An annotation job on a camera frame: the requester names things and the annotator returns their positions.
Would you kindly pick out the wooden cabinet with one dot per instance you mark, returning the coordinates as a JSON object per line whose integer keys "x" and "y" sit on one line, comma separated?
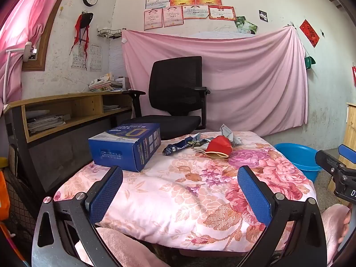
{"x": 351, "y": 128}

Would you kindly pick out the red paper wall decoration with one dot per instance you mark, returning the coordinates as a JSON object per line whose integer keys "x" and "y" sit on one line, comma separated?
{"x": 310, "y": 32}

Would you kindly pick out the group of award certificates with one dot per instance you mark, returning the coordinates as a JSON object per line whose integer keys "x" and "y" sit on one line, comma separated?
{"x": 194, "y": 2}

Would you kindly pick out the orange bag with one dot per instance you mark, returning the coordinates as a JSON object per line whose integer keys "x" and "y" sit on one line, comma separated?
{"x": 4, "y": 197}

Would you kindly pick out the pink hanging cloth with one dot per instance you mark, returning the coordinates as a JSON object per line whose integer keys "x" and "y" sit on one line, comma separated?
{"x": 250, "y": 75}

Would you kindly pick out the blue plastic basin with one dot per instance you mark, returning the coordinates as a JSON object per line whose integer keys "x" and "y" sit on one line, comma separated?
{"x": 297, "y": 158}

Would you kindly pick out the pale photo print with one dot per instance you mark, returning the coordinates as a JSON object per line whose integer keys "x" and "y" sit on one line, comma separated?
{"x": 250, "y": 28}

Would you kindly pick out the blue cardboard box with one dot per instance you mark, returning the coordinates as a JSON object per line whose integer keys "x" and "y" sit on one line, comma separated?
{"x": 119, "y": 150}

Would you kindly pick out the black cap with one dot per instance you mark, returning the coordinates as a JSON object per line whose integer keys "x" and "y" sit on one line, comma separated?
{"x": 89, "y": 19}

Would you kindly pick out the brown checkered bag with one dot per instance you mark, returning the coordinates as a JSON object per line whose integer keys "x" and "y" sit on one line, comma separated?
{"x": 21, "y": 211}

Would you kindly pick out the dark blue printed wrapper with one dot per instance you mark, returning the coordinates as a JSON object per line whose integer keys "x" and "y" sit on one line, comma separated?
{"x": 173, "y": 148}

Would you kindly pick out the wooden window frame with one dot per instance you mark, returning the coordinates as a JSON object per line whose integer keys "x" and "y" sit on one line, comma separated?
{"x": 36, "y": 64}

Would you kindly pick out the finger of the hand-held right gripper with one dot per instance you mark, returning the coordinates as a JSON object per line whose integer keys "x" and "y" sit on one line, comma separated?
{"x": 347, "y": 151}
{"x": 328, "y": 162}

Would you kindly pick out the green hanging bag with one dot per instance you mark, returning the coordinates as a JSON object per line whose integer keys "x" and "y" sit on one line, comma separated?
{"x": 310, "y": 63}

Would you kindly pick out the green photo print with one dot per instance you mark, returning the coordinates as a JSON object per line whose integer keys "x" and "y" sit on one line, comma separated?
{"x": 239, "y": 21}

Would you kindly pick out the pile of papers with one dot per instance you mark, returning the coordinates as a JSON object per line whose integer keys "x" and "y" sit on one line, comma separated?
{"x": 46, "y": 122}
{"x": 111, "y": 108}

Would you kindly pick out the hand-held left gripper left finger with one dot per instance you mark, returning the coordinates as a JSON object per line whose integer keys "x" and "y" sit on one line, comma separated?
{"x": 107, "y": 193}

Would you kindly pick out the pink floral blanket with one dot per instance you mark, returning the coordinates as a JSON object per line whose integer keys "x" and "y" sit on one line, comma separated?
{"x": 180, "y": 189}

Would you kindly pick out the red scarf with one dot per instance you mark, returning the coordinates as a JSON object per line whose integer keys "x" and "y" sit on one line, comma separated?
{"x": 79, "y": 33}

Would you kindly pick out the red and cream face mask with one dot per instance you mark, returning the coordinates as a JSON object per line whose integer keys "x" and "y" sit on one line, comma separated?
{"x": 219, "y": 144}

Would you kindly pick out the wall calendar sheet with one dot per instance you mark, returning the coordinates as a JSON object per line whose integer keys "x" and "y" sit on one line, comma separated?
{"x": 79, "y": 61}
{"x": 95, "y": 58}

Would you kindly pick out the wooden desk with shelf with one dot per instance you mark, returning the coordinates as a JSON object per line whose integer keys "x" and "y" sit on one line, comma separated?
{"x": 55, "y": 101}

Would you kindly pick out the pink curtain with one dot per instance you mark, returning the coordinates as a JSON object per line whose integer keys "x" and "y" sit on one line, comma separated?
{"x": 30, "y": 8}

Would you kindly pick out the small black white picture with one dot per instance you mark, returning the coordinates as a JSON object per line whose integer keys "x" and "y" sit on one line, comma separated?
{"x": 263, "y": 15}

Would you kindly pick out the small white box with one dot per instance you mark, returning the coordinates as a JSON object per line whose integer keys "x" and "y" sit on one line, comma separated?
{"x": 124, "y": 83}

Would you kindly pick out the pink fleece clothing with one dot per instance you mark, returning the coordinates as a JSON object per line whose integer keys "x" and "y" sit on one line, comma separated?
{"x": 125, "y": 251}

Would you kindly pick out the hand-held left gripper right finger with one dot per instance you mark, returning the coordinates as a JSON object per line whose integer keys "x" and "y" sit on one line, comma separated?
{"x": 254, "y": 197}

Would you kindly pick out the white desk lamp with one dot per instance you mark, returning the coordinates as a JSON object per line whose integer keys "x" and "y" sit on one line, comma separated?
{"x": 26, "y": 50}

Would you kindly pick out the black office chair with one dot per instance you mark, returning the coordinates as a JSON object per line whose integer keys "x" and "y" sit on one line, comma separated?
{"x": 175, "y": 86}

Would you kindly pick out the person's right hand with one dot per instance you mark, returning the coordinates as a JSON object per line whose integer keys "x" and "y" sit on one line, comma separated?
{"x": 345, "y": 224}

